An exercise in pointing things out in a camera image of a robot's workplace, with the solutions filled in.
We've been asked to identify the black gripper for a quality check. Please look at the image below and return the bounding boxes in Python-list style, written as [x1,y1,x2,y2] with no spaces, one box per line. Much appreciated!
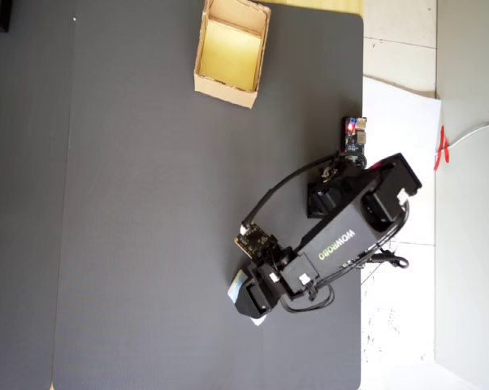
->
[232,262,284,320]

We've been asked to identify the open cardboard box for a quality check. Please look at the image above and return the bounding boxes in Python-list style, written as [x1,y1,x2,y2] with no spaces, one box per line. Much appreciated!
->
[193,0,272,110]

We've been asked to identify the large black table mat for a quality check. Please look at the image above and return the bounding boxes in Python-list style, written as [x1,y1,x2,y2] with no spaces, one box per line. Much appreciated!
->
[51,3,364,390]

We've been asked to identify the blue circuit board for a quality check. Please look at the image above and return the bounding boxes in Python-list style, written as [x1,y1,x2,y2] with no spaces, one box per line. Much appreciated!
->
[341,116,370,168]

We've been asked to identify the grey panel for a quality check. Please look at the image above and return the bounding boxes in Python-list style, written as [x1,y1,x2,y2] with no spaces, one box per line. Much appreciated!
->
[433,0,489,390]

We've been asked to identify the white paper sheet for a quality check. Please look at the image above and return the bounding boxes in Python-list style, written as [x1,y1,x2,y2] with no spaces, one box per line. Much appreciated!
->
[360,76,444,390]

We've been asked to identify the dark grey table mat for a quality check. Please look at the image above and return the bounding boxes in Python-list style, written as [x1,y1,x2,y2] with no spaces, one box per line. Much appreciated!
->
[0,0,76,390]

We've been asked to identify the small wrist camera board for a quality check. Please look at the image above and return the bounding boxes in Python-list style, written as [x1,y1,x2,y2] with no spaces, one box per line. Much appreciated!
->
[234,223,279,261]

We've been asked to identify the looped black servo cable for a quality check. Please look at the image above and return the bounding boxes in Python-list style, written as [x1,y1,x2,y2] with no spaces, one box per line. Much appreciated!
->
[280,282,335,314]

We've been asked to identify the black camera cable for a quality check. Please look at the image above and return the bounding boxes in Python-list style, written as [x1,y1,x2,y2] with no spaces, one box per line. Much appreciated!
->
[242,152,345,231]

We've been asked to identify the black power plug cable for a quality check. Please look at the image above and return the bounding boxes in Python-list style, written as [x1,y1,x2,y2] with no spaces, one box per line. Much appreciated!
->
[370,250,410,269]

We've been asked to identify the long black arm cable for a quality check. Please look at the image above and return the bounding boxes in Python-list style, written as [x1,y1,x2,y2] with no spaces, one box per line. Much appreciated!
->
[309,201,411,288]

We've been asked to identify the thin white cable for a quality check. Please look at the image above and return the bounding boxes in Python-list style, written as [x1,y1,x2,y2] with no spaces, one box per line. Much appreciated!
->
[447,121,489,150]

